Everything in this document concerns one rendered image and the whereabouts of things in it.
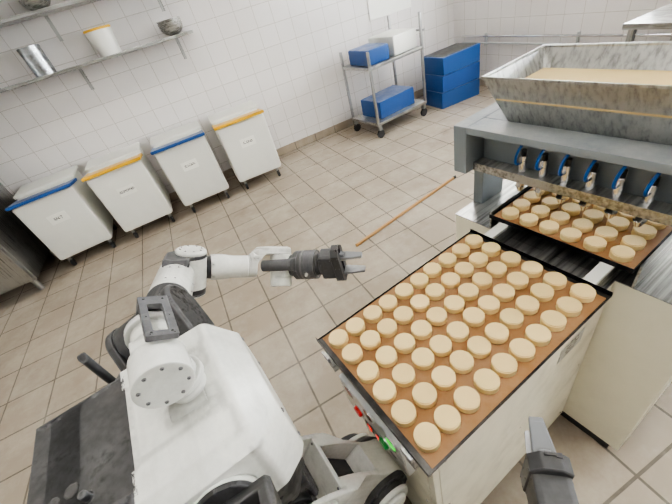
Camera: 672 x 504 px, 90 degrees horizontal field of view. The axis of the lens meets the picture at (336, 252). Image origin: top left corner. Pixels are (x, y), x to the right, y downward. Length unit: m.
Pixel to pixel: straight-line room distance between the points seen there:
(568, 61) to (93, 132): 4.13
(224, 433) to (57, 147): 4.25
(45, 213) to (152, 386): 3.71
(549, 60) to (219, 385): 1.23
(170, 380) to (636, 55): 1.24
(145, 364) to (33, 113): 4.18
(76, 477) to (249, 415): 0.22
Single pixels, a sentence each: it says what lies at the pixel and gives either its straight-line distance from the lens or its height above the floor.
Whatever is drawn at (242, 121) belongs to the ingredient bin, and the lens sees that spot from 3.84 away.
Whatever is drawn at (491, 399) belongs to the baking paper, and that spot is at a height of 0.90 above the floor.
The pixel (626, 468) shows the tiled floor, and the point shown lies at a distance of 1.83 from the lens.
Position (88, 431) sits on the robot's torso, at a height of 1.23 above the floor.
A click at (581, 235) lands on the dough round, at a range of 1.19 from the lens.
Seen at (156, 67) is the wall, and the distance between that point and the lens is 4.36.
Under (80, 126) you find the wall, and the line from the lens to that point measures 4.49.
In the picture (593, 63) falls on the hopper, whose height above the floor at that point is 1.28.
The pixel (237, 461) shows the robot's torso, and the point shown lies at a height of 1.22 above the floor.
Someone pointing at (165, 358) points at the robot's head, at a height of 1.34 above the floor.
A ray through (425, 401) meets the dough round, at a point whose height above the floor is 0.92.
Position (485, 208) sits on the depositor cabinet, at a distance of 1.38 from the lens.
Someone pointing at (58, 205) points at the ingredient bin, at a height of 0.62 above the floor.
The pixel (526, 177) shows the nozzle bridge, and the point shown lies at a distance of 1.16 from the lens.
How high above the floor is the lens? 1.62
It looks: 38 degrees down
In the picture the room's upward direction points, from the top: 17 degrees counter-clockwise
